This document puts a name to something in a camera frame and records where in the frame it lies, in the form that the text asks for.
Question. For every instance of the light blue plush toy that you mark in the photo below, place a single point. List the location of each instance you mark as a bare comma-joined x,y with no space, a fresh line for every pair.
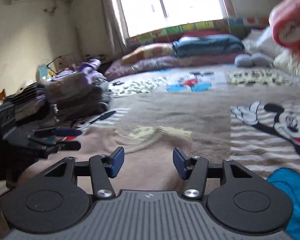
257,59

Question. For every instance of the rolled pink white quilt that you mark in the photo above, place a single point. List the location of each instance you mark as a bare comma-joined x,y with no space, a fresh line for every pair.
284,22

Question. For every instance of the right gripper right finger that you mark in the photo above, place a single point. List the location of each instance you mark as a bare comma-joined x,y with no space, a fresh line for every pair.
233,196

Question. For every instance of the colourful foam alphabet mat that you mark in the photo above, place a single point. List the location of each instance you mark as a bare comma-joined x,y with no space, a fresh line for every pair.
239,27

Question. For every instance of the white window curtain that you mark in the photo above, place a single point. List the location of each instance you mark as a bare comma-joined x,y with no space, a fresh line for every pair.
116,26

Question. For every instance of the Mickey Mouse bed blanket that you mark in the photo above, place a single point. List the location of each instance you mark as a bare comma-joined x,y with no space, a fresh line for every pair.
256,126

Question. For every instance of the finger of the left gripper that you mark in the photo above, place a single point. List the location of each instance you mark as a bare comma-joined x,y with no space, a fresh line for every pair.
70,145
57,132

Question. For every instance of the beige knit sweater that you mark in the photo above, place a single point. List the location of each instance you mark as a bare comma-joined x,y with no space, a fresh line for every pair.
148,161

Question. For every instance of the white crumpled bedding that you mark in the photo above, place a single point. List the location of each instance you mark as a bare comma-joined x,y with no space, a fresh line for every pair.
261,41

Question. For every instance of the floral pink pillow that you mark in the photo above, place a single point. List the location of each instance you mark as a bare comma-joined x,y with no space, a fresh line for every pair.
148,52

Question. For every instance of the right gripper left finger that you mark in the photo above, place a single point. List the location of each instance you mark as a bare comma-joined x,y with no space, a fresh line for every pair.
63,194

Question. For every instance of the cluttered low side table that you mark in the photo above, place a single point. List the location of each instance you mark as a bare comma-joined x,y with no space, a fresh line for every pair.
61,66

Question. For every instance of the folded blue blanket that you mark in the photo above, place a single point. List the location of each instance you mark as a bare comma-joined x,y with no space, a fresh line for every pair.
207,45

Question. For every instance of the pile of purple clothes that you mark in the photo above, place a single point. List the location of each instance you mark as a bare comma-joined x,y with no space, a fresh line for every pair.
70,95

